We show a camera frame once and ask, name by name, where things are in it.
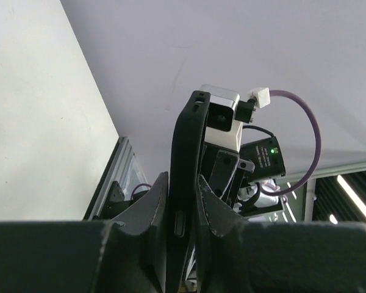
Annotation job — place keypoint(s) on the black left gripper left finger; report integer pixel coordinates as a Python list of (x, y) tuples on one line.
[(125, 254)]

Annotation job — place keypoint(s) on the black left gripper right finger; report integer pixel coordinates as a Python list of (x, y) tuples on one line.
[(235, 255)]

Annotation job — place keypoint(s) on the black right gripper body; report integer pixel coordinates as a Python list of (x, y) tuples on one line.
[(224, 172)]

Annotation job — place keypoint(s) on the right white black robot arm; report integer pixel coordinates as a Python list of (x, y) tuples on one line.
[(256, 194)]

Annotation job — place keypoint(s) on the ceiling light strip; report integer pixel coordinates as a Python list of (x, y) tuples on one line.
[(352, 195)]

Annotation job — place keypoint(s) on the right aluminium frame post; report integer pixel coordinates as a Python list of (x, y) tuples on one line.
[(121, 184)]

